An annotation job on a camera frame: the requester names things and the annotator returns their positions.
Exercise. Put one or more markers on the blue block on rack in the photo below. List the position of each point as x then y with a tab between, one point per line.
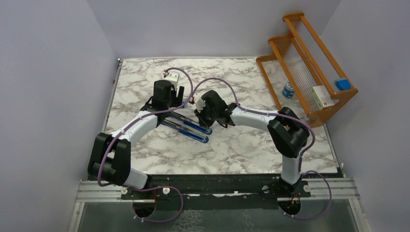
342	84

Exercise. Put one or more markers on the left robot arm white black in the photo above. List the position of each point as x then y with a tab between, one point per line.
110	160

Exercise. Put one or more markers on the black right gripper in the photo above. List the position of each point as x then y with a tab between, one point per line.
199	116

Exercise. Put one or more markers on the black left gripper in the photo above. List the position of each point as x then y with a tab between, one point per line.
176	100

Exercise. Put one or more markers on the orange wooden tiered rack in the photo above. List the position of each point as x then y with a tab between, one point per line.
306	62

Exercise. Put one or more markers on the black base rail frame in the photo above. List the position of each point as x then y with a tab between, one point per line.
209	192

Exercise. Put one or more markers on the white red carton box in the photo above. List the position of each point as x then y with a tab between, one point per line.
322	97

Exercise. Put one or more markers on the blue lidded small jar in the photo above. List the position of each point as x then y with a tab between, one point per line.
288	91

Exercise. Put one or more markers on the blue black stapler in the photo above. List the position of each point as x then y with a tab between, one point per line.
190	123

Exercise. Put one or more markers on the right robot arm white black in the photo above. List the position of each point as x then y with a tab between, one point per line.
288	134

